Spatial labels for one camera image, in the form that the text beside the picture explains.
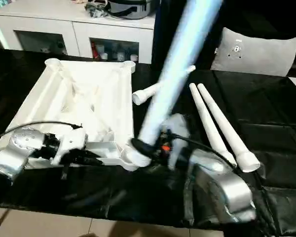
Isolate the black work mat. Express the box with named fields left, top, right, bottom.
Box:
left=0, top=48, right=296, bottom=233

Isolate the white plastic table leg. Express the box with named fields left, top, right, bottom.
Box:
left=197, top=83, right=261, bottom=173
left=137, top=0, right=223, bottom=149
left=189, top=83, right=237, bottom=168
left=132, top=66, right=196, bottom=106

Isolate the white plastic table top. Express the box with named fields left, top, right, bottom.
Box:
left=0, top=58, right=153, bottom=171

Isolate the grey bag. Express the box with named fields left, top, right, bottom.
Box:
left=109, top=0, right=156, bottom=19

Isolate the tangled small items pile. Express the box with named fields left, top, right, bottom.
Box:
left=86, top=1, right=110, bottom=17

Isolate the white cabinet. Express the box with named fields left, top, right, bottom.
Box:
left=0, top=0, right=156, bottom=64

